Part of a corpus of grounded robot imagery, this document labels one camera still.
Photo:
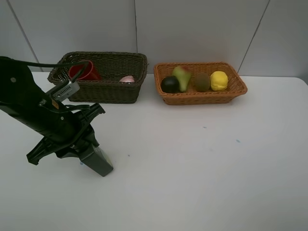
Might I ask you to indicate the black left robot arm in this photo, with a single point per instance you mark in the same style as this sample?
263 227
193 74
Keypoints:
22 99

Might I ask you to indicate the brown kiwi fruit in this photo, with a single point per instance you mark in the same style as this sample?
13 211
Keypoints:
202 82

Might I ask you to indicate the green pear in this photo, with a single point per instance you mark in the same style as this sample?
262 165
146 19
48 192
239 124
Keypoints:
183 76

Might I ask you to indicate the dark round fruit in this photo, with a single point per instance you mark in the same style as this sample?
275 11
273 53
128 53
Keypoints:
170 84

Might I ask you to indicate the dark brown wicker basket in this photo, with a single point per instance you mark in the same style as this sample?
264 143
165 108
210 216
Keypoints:
112 66

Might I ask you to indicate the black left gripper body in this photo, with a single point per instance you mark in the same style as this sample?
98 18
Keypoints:
72 136

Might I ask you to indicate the yellow lemon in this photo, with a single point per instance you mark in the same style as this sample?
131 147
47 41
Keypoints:
219 81

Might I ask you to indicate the orange wicker basket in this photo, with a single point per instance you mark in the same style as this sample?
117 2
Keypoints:
236 87

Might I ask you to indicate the red plastic cup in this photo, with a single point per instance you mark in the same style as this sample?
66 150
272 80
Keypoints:
84 72

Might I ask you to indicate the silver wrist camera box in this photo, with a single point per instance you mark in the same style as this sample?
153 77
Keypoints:
64 90

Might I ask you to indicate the dark pump bottle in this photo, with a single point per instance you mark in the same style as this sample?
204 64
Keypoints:
96 159

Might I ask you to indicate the pink lotion bottle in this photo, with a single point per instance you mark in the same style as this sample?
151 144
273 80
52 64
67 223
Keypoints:
127 79

